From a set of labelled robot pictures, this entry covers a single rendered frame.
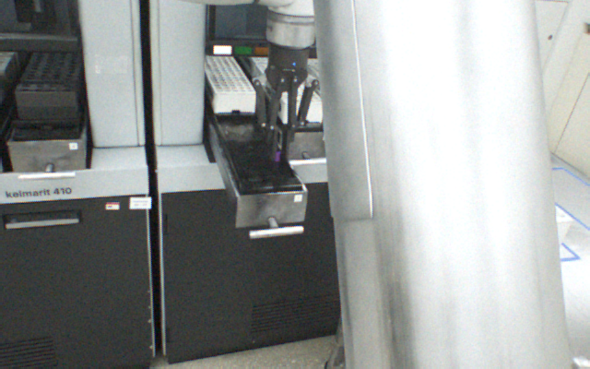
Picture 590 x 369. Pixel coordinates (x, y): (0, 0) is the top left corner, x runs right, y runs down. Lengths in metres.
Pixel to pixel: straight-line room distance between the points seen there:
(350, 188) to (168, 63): 0.90
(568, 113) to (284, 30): 2.68
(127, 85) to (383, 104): 0.93
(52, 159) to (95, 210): 0.15
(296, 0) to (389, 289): 0.68
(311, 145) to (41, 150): 0.58
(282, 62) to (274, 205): 0.26
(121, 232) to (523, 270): 1.04
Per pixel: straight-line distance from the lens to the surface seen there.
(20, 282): 1.27
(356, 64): 0.20
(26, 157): 1.08
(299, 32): 0.85
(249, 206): 0.87
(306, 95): 0.93
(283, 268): 1.34
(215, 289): 1.33
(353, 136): 0.20
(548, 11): 3.10
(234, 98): 1.15
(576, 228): 1.00
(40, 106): 1.11
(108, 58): 1.08
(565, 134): 3.37
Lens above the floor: 1.27
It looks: 29 degrees down
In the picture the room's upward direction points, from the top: 8 degrees clockwise
